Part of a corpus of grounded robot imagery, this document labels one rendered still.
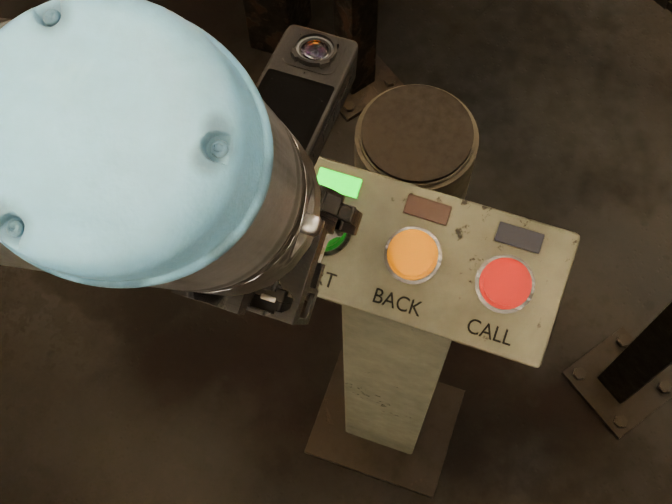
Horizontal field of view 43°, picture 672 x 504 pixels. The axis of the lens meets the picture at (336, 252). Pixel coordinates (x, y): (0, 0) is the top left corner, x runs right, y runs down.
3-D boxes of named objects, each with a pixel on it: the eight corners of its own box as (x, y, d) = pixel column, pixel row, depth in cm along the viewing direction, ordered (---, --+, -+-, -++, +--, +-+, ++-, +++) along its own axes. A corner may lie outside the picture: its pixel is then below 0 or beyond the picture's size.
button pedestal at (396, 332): (325, 345, 127) (305, 120, 70) (480, 397, 123) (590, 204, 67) (288, 447, 121) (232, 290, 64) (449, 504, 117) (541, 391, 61)
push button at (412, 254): (397, 225, 68) (395, 222, 67) (444, 239, 68) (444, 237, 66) (381, 272, 68) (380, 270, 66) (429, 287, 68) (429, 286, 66)
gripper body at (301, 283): (202, 289, 54) (132, 279, 42) (243, 162, 55) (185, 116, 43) (314, 326, 53) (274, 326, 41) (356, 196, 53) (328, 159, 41)
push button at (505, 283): (487, 252, 67) (488, 250, 65) (536, 267, 67) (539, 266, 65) (472, 300, 67) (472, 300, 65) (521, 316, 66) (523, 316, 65)
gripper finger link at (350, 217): (296, 226, 58) (269, 209, 50) (304, 202, 58) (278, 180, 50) (361, 246, 57) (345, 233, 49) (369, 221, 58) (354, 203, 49)
